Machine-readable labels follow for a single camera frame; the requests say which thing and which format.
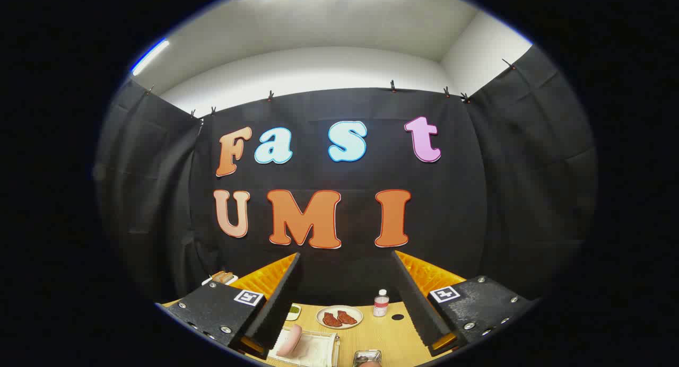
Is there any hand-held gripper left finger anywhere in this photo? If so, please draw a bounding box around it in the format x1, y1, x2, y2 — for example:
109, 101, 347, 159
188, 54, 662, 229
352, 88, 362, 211
155, 252, 302, 360

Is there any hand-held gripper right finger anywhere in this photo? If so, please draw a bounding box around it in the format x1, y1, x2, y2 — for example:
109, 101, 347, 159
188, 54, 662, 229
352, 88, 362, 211
391, 250, 535, 357

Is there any pink plate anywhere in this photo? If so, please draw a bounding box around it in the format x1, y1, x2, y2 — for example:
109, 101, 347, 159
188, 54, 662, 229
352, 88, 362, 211
276, 324, 303, 357

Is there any silver wire basket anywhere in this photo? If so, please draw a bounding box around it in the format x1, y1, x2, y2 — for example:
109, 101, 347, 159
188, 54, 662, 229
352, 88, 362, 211
353, 349, 382, 367

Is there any white wire dish rack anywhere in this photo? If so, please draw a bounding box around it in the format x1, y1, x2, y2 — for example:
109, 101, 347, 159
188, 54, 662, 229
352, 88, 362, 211
267, 327, 342, 367

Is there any white plate with meat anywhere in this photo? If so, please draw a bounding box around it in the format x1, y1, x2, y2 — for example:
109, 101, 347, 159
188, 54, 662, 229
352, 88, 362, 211
316, 305, 364, 330

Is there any white ribbed drain tray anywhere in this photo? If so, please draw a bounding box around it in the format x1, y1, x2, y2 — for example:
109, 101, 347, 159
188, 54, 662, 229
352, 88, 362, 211
271, 333, 335, 367

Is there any black backdrop cloth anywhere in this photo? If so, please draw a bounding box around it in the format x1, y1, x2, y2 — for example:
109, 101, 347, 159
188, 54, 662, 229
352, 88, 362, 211
95, 43, 600, 310

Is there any ceiling light strip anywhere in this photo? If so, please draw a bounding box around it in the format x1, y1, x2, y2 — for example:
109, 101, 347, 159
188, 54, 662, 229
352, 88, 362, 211
130, 38, 171, 76

